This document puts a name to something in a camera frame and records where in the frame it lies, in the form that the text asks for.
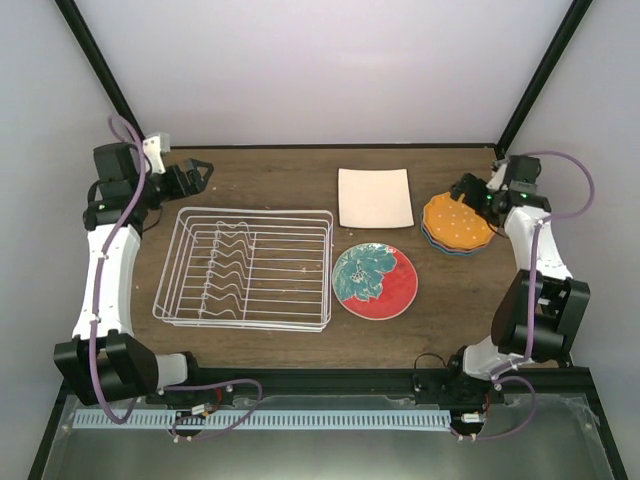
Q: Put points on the black frame post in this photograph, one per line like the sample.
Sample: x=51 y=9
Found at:
x=561 y=39
x=84 y=38

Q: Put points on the left black frame post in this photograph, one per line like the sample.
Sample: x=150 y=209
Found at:
x=84 y=38

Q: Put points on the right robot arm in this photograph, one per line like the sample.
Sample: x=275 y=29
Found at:
x=540 y=314

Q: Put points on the pink polka dot plate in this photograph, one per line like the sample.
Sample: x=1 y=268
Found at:
x=464 y=235

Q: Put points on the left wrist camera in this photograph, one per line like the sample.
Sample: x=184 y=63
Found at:
x=156 y=146

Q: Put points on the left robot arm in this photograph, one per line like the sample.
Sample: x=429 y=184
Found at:
x=103 y=361

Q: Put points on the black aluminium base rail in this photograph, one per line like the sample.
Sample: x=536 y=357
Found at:
x=424 y=385

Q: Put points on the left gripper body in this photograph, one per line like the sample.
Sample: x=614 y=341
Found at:
x=178 y=190

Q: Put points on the square cream plate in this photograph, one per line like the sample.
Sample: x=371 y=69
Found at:
x=374 y=199

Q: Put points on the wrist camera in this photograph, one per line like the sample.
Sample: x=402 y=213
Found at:
x=498 y=171
x=156 y=146

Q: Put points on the red and teal plate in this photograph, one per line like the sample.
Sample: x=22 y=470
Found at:
x=374 y=281

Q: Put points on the right black frame post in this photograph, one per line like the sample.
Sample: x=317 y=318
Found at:
x=561 y=39

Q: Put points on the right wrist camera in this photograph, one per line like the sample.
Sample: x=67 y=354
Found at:
x=498 y=171

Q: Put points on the white slotted cable duct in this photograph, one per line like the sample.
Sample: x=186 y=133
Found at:
x=422 y=420

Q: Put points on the orange polka dot plate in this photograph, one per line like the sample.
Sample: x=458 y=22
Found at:
x=442 y=208

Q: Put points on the white wire dish rack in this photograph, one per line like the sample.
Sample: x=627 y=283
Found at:
x=266 y=270

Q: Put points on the teal polka dot plate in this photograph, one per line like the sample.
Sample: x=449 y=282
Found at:
x=453 y=252

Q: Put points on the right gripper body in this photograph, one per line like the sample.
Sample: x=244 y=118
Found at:
x=481 y=204

